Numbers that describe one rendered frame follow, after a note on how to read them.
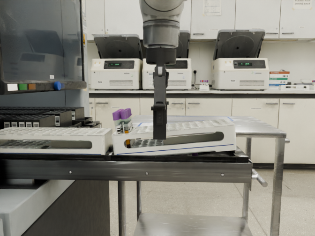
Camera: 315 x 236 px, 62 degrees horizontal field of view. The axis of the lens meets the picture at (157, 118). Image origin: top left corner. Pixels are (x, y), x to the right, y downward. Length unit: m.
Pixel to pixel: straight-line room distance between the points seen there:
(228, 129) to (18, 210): 0.49
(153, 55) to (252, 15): 2.88
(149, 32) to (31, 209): 0.49
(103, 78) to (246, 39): 1.71
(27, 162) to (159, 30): 0.44
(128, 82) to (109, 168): 2.39
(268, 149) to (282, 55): 1.30
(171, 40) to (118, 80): 2.40
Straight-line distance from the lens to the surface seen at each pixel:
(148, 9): 0.63
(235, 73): 3.05
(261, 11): 3.51
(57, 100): 1.32
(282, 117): 3.23
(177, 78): 2.97
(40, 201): 0.74
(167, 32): 0.64
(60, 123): 1.01
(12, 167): 0.74
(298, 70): 3.96
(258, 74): 3.12
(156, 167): 0.64
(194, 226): 1.43
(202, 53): 3.63
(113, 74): 3.03
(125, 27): 3.36
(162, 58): 0.63
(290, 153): 3.35
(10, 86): 0.72
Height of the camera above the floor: 0.99
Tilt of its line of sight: 8 degrees down
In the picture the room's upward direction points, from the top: straight up
